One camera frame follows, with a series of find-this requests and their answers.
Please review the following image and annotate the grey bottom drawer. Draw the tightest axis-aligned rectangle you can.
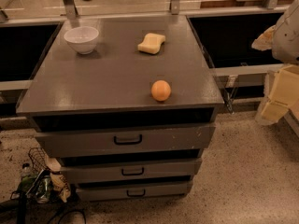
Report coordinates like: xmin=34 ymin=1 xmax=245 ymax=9
xmin=76 ymin=181 xmax=192 ymax=202

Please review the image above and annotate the grey drawer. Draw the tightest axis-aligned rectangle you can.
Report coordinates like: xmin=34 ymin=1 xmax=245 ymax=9
xmin=76 ymin=181 xmax=192 ymax=202
xmin=61 ymin=158 xmax=202 ymax=184
xmin=36 ymin=124 xmax=215 ymax=158

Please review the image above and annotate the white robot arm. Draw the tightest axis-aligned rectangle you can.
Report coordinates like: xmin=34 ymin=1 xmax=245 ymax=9
xmin=251 ymin=0 xmax=299 ymax=125

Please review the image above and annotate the grey top drawer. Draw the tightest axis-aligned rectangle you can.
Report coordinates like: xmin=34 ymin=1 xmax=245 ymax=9
xmin=36 ymin=124 xmax=215 ymax=158

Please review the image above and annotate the grey drawer cabinet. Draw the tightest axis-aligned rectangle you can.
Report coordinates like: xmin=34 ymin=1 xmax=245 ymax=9
xmin=17 ymin=16 xmax=222 ymax=190

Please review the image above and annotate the grey middle drawer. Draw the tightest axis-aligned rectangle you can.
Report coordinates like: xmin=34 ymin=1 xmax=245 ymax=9
xmin=61 ymin=158 xmax=202 ymax=184

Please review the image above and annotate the orange fruit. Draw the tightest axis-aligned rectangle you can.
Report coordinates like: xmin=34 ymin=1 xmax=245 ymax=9
xmin=150 ymin=80 xmax=171 ymax=102

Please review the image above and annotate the yellow sponge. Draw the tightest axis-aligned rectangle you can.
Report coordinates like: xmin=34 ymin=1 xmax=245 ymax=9
xmin=137 ymin=33 xmax=165 ymax=54

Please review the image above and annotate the white ceramic bowl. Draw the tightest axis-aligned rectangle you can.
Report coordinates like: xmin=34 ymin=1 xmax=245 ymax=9
xmin=64 ymin=26 xmax=99 ymax=54

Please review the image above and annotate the green snack bag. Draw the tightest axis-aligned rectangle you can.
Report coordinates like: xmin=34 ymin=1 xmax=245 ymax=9
xmin=17 ymin=173 xmax=52 ymax=204

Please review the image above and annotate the clear plastic bottle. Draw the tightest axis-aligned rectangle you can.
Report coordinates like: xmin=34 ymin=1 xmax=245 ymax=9
xmin=21 ymin=162 xmax=32 ymax=179

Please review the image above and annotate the metal bracket left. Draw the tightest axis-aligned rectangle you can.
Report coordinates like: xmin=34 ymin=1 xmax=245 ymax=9
xmin=63 ymin=0 xmax=78 ymax=20

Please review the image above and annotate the black wire basket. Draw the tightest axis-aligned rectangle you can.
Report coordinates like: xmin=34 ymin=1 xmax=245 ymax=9
xmin=28 ymin=147 xmax=50 ymax=174

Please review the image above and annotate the black cable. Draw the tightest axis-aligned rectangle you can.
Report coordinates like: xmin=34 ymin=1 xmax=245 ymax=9
xmin=46 ymin=203 xmax=87 ymax=224

